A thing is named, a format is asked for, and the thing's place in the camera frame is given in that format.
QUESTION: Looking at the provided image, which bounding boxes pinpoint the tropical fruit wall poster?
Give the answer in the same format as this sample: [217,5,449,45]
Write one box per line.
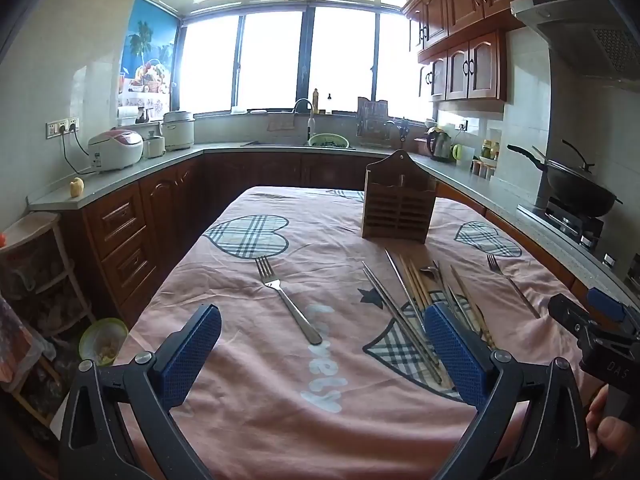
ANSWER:
[117,0,180,126]

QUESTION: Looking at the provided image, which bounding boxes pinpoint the large white electric cooker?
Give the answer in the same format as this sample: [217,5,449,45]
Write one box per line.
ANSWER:
[161,110,195,152]

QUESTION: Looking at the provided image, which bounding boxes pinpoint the metal fork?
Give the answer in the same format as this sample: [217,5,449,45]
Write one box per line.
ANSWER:
[486,253,542,321]
[255,256,324,346]

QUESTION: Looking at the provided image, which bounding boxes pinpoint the black wok with lid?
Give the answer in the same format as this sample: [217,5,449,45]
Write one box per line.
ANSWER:
[507,139,623,218]

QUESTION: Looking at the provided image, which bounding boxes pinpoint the pink plastic bag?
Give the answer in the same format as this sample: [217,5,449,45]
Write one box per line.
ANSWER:
[0,295,51,392]

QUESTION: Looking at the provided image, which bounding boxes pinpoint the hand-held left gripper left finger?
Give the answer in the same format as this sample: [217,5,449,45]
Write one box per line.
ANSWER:
[59,304,222,480]

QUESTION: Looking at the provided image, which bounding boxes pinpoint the green colander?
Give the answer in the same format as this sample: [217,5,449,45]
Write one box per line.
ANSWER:
[308,132,349,149]

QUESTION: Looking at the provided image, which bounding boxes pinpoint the black power cable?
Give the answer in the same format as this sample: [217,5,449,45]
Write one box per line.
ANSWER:
[61,127,97,177]

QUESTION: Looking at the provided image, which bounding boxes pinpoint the steel range hood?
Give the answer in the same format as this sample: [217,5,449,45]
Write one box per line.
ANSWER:
[510,0,640,93]

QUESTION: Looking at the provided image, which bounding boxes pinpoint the kitchen sink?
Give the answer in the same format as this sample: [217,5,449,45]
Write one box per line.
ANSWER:
[240,140,357,152]

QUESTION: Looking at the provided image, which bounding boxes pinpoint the row of spice jars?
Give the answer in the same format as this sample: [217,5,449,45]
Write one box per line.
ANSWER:
[470,140,501,181]

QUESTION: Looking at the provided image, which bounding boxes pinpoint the paper towel roll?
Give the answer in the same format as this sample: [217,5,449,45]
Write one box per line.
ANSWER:
[117,105,151,124]

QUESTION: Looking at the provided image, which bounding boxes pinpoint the person's right hand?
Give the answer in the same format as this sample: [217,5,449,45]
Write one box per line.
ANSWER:
[586,385,640,462]

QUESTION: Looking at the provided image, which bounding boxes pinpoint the pink and white rice cooker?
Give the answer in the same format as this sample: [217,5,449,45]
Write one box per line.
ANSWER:
[89,130,145,173]

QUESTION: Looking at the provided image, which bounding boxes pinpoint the grey kitchen countertop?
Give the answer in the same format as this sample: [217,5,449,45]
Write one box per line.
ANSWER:
[27,142,640,311]

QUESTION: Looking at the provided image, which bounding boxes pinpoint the gas stove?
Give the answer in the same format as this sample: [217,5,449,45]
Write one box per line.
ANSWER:
[517,197,608,256]

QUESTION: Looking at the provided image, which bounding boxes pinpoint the pink heart print tablecloth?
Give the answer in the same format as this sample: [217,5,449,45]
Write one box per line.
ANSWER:
[112,186,601,480]

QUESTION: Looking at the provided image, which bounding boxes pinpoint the green rimmed waste bin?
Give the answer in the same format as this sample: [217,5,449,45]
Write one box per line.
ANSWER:
[79,317,130,366]

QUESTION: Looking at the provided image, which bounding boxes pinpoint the large kitchen window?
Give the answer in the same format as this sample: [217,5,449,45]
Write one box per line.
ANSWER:
[177,5,433,116]

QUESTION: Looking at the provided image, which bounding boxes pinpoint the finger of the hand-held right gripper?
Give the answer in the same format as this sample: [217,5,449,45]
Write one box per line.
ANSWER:
[586,287,640,332]
[547,293,602,335]

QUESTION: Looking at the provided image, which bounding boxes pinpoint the metal sink faucet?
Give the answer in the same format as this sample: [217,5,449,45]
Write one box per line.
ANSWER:
[292,98,316,146]

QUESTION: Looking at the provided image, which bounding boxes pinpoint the wooden base cabinets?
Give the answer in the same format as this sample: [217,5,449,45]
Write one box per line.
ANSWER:
[80,152,606,326]

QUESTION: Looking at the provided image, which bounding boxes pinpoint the wall power outlet strip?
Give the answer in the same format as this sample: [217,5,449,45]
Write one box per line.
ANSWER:
[46,117,81,139]

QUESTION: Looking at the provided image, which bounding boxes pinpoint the plastic shelf rack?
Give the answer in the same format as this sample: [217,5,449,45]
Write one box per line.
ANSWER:
[0,212,96,426]

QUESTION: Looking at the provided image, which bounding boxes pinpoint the metal chopstick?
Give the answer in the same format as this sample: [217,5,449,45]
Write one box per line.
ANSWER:
[384,249,427,322]
[366,269,440,365]
[362,261,443,386]

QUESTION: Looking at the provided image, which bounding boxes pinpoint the wooden utensil holder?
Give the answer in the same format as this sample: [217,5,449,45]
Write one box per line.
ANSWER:
[361,150,437,245]

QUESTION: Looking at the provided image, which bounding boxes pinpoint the steel electric kettle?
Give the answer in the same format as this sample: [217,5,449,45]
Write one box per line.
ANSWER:
[425,127,453,163]

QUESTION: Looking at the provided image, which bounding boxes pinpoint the dish rack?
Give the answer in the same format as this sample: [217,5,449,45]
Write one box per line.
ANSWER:
[356,96,390,143]

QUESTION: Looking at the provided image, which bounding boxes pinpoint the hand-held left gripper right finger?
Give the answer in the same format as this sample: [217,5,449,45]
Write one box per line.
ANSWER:
[424,302,593,480]

